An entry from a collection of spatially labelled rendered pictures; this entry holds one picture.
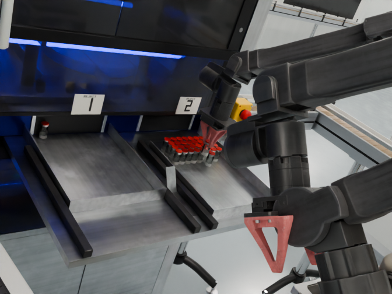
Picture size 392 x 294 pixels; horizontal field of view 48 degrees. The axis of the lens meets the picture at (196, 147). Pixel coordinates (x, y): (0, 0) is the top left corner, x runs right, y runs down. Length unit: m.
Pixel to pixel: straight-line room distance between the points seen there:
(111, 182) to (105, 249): 0.25
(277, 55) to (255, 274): 1.57
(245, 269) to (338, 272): 1.92
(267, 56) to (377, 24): 0.28
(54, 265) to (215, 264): 1.09
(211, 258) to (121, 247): 1.50
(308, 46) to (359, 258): 0.64
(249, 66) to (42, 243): 0.82
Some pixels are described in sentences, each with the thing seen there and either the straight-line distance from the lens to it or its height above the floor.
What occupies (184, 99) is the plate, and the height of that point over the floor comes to 1.04.
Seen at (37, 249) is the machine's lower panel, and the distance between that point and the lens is 1.47.
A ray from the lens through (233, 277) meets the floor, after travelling 2.40.
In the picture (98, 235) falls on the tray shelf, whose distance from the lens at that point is 0.99.
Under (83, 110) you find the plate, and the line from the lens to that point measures 1.21.
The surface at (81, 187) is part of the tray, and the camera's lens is 1.12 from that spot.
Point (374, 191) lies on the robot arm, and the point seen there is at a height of 1.32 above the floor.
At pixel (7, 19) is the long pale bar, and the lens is 0.98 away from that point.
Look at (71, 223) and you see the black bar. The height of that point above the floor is 0.90.
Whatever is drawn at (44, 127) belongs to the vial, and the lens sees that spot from 1.27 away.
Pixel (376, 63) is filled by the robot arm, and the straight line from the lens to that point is 0.58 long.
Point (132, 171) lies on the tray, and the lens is 1.23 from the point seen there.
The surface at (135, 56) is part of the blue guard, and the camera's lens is 1.21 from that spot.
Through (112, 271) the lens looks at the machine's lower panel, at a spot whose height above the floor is 0.33.
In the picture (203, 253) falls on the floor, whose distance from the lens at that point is 2.45.
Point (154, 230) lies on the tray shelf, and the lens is 1.05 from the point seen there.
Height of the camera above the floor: 1.53
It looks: 26 degrees down
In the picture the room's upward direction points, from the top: 20 degrees clockwise
